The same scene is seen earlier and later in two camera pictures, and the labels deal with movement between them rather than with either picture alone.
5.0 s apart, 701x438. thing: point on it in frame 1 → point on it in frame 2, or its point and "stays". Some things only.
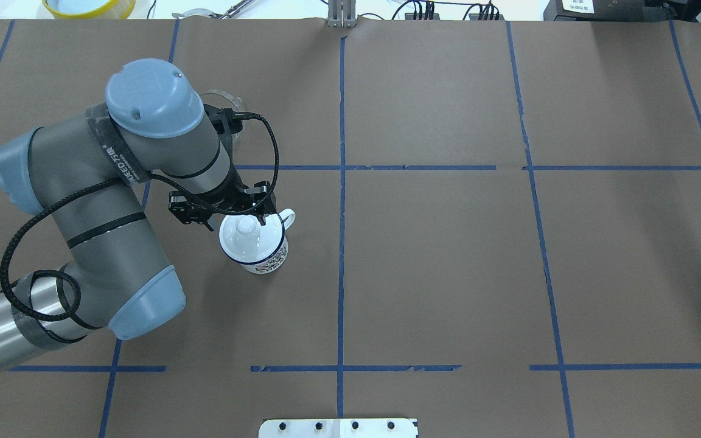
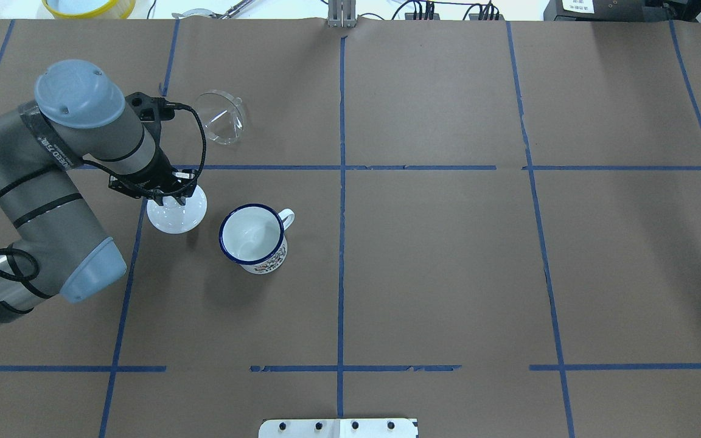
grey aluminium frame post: x=342 y=13 stays
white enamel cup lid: x=244 y=238 → x=172 y=218
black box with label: x=599 y=10 stays
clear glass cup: x=223 y=100 stays
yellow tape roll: x=115 y=10 stays
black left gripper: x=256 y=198 → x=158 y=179
